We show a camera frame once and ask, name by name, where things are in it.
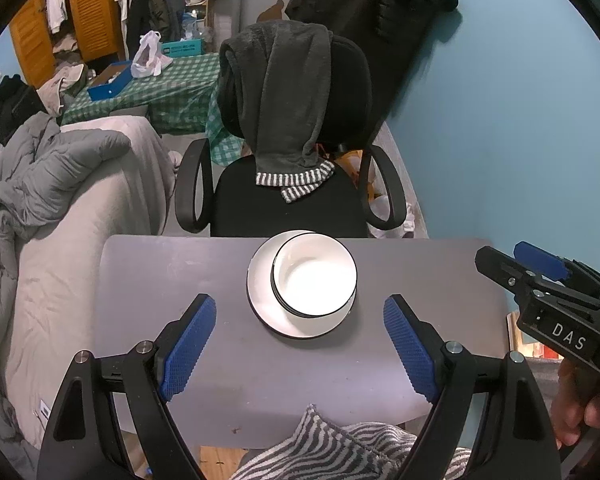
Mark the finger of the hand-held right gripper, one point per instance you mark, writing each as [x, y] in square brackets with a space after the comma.
[495, 262]
[540, 260]

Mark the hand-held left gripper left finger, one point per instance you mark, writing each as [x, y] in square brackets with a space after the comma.
[190, 345]

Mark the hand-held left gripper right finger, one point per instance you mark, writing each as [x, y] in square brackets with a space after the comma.
[410, 345]

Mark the white plate black rim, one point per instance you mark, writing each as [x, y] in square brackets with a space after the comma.
[262, 295]

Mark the white bowl black rim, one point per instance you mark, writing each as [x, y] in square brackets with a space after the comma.
[315, 280]
[275, 285]

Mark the person's right hand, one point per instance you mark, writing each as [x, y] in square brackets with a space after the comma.
[570, 405]

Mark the grey zebra striped cloth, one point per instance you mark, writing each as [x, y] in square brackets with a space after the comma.
[330, 450]

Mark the black office chair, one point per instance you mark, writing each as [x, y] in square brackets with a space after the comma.
[280, 205]

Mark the orange plastic object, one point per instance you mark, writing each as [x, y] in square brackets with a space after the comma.
[352, 166]

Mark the grey quilted duvet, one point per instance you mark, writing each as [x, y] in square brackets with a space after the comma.
[35, 170]

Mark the green checkered tablecloth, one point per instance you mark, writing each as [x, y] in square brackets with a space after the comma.
[180, 90]

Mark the dark grey robe striped cuffs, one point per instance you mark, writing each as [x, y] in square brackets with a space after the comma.
[280, 100]

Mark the blue cardboard tray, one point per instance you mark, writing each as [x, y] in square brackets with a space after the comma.
[111, 87]

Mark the black puffer jacket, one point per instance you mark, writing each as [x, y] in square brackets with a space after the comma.
[370, 5]

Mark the beige clothes pile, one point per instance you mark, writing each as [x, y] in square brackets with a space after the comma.
[62, 82]

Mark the blue printed carton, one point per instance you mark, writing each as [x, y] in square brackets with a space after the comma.
[182, 49]

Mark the black clothes pile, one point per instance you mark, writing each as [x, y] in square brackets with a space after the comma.
[5, 105]

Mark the wooden clothes rack with coats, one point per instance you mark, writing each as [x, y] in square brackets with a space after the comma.
[150, 5]

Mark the orange louvred wardrobe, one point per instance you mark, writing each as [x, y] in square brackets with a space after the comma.
[92, 10]

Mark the white hanging shirt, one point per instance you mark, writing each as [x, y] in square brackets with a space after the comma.
[56, 0]

